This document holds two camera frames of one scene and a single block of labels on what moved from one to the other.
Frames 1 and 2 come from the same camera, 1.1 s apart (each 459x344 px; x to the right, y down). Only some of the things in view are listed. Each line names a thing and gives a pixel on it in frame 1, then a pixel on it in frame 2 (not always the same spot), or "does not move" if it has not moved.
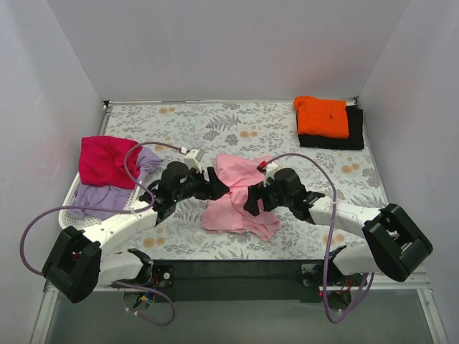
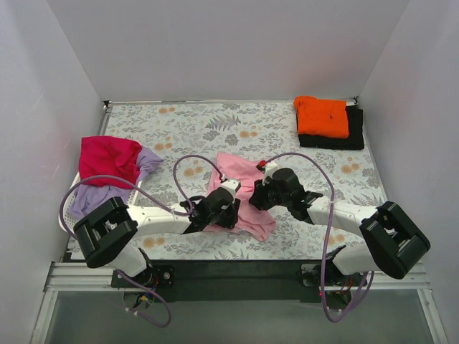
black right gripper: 263,197 does not move
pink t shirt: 225,212 does not move
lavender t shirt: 90,195 does not move
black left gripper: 207,183 -> 226,213
